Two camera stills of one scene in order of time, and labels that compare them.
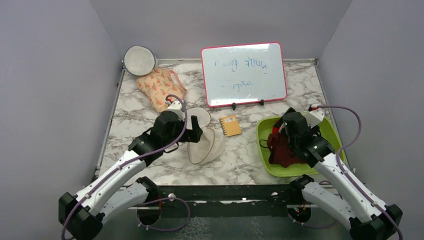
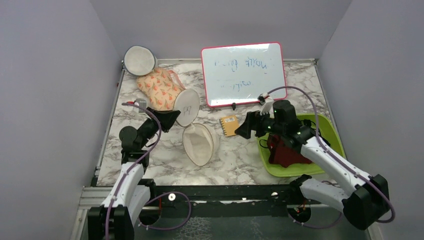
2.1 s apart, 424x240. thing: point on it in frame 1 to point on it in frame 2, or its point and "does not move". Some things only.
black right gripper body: [291, 143] to [265, 124]
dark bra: [279, 152] does not move
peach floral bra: [156, 86] does not move
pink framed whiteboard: [243, 74] does not move
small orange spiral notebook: [230, 125] does not move
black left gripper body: [190, 135] to [149, 129]
